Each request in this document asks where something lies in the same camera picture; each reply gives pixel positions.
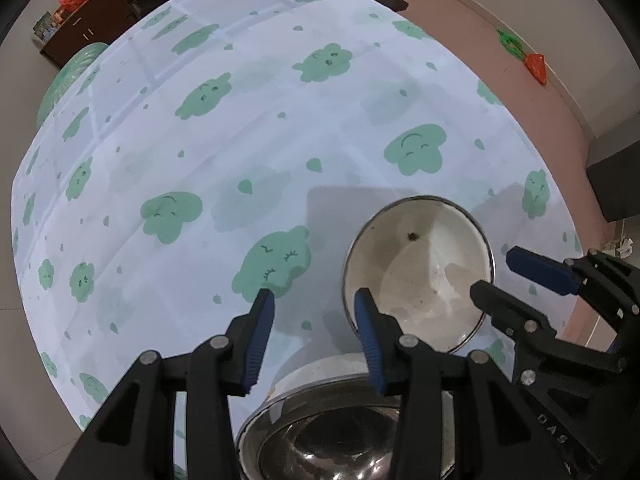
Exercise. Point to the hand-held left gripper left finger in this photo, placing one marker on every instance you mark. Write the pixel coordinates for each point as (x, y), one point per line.
(259, 335)

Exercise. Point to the brown wooden cabinet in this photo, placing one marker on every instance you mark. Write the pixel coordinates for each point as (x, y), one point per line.
(87, 25)

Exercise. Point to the orange plastic toy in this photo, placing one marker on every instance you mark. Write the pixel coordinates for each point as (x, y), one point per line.
(536, 67)

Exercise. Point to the colourful small box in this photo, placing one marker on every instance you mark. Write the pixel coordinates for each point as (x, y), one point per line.
(44, 26)

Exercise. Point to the white steel-rimmed plate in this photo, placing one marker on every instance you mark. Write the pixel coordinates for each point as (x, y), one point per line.
(415, 265)

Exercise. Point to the green cloud print tablecloth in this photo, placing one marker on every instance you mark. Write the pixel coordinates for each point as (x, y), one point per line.
(250, 135)

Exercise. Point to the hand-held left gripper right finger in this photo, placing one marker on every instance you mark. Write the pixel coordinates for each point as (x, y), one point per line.
(369, 335)

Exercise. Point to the dark low cabinet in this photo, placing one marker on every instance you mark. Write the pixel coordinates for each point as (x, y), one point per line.
(617, 180)

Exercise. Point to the large steel bowl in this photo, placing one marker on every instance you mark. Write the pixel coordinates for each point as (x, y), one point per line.
(310, 372)

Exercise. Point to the green plastic toy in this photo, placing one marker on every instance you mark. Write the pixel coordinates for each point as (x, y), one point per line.
(511, 42)

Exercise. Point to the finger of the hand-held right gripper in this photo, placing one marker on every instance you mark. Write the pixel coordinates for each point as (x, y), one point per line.
(505, 305)
(542, 270)

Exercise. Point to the green plastic stool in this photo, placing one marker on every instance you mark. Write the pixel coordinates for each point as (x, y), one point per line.
(65, 80)

